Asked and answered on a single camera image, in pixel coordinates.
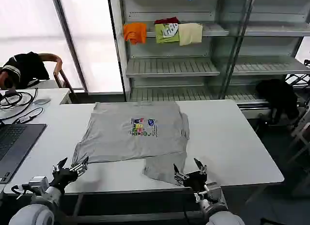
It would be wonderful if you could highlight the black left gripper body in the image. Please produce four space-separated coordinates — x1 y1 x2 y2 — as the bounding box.
49 167 79 193

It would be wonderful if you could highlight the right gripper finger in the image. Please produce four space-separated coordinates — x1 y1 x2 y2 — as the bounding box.
172 163 190 187
193 158 208 175

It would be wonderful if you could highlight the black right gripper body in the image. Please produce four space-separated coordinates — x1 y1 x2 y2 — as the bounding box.
183 171 208 194

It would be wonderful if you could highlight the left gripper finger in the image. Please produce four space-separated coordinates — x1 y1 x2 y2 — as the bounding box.
69 156 90 176
52 157 68 174

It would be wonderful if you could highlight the dark grey laptop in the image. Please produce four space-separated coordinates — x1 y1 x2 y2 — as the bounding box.
0 122 47 185

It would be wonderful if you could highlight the grey printed t-shirt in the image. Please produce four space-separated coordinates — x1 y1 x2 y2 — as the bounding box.
72 101 190 185

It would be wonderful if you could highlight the brown wooden chair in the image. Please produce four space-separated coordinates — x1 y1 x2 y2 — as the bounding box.
38 53 79 104

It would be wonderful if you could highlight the person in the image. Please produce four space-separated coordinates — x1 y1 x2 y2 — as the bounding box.
0 51 50 90

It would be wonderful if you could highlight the white chair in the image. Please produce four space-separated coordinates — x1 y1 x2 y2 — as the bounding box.
287 122 310 165

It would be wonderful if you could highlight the grey metal shelf rack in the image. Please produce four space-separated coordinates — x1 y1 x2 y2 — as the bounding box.
107 0 310 110

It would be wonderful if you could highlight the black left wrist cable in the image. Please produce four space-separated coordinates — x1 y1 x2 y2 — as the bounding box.
10 184 28 199

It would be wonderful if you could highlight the black cable with adapter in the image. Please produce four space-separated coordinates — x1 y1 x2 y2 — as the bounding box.
16 107 45 124

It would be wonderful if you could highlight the coiled black cable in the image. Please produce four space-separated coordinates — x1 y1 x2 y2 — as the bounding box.
0 88 39 120

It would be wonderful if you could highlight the grey window frame post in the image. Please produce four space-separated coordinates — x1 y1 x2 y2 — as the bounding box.
50 0 89 93

